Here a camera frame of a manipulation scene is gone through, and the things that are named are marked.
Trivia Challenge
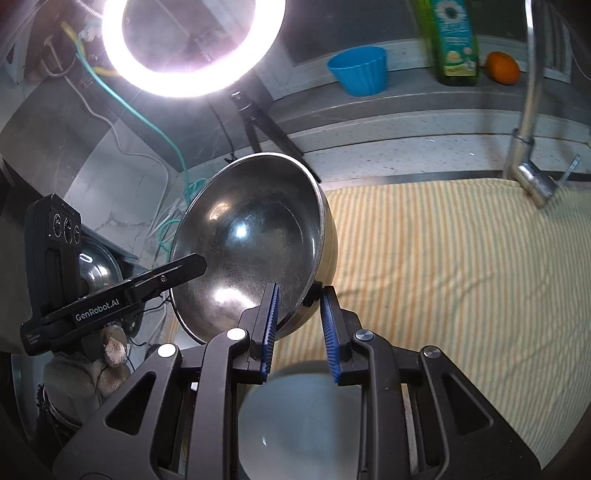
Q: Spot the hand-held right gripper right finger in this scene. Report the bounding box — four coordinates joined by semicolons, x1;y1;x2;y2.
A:
321;285;543;480

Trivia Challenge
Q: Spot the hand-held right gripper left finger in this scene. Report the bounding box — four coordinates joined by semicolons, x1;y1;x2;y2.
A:
52;283;281;480

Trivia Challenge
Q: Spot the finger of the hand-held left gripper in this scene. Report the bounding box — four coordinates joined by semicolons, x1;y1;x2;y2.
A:
122;253;208;304

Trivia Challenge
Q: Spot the large steel bowl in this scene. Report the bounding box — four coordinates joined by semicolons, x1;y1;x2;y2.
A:
170;151;340;346

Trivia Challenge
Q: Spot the white ceramic bowl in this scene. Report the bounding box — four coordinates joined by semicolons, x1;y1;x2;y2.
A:
236;360;366;480

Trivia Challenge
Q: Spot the person's left hand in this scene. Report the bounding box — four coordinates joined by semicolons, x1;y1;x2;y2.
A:
45;325;132;414

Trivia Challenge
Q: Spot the steel pot lid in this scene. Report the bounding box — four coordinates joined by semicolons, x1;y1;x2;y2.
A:
76;240;125;296

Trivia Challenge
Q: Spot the yellow striped cloth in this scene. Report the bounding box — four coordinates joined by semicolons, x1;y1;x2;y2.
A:
168;178;591;472

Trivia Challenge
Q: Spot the black tripod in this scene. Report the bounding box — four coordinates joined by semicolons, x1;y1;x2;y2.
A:
229;90;321;183

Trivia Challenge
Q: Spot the blue ribbed cup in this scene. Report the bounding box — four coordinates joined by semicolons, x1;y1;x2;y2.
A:
327;45;389;97

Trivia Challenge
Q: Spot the window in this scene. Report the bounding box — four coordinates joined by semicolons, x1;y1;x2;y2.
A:
259;0;591;100

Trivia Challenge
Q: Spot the steel faucet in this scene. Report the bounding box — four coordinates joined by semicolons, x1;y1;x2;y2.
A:
503;0;581;209

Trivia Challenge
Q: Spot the green dish soap bottle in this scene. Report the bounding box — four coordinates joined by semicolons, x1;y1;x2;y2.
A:
412;0;481;88

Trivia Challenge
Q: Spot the orange fruit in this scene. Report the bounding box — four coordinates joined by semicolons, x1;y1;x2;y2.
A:
486;51;521;85

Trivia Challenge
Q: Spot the white cable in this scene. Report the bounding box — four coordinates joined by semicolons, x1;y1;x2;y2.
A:
44;37;182;241

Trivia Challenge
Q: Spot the teal cable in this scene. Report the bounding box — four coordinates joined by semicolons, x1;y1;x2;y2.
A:
76;41;208;252

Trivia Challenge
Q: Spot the ring light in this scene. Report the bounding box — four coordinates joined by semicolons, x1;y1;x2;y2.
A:
100;0;283;97

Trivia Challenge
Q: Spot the yellow cable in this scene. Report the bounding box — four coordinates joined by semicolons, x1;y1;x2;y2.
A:
60;23;122;78

